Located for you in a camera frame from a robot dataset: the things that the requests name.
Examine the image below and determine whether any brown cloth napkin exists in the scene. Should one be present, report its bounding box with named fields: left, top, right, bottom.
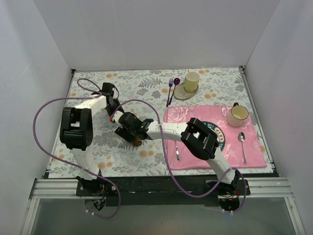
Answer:
left=131, top=138, right=142, bottom=147

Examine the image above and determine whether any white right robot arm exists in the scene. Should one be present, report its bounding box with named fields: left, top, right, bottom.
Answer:
left=110, top=111, right=240, bottom=198

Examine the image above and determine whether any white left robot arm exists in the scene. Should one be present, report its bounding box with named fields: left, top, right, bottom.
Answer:
left=60, top=82, right=119, bottom=196

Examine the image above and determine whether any floral tablecloth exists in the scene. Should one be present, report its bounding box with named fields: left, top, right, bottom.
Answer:
left=47, top=67, right=274, bottom=179

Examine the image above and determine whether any silver metal fork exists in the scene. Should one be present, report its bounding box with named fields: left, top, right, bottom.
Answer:
left=175, top=142, right=180, bottom=162

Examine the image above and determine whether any speckled round coaster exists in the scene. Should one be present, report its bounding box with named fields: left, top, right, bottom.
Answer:
left=174, top=82, right=199, bottom=100

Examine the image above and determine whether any purple plastic fork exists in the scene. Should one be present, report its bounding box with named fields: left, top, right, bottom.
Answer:
left=166, top=78, right=174, bottom=107

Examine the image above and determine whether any purple plastic spoon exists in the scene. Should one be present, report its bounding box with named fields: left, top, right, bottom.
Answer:
left=169, top=77, right=180, bottom=105

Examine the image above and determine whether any pale yellow cup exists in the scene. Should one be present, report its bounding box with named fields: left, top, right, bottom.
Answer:
left=184, top=71, right=200, bottom=93

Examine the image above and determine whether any white plate green rim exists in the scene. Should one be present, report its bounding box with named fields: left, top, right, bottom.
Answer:
left=203, top=121, right=225, bottom=151

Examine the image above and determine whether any cream mug dark rim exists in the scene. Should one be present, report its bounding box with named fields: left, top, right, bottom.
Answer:
left=227, top=102, right=249, bottom=127

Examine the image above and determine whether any silver metal spoon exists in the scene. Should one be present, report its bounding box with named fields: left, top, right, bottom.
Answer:
left=238, top=132, right=247, bottom=164

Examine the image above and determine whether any pink floral placemat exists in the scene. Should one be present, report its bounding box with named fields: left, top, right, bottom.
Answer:
left=164, top=105, right=266, bottom=170

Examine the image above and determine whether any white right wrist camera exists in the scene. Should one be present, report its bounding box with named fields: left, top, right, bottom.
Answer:
left=110, top=111, right=124, bottom=125

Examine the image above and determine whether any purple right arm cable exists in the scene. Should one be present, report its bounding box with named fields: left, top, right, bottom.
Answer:
left=110, top=99, right=246, bottom=213

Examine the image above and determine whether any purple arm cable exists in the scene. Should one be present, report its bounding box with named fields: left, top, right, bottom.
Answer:
left=110, top=99, right=246, bottom=213
left=32, top=78, right=122, bottom=219

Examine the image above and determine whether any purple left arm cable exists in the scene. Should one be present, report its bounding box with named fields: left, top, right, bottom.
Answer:
left=32, top=78, right=122, bottom=219

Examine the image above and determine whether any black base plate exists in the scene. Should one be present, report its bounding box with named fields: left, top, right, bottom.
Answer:
left=75, top=176, right=250, bottom=210

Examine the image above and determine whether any aluminium front rail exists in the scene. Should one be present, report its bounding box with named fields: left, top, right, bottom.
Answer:
left=30, top=177, right=294, bottom=199

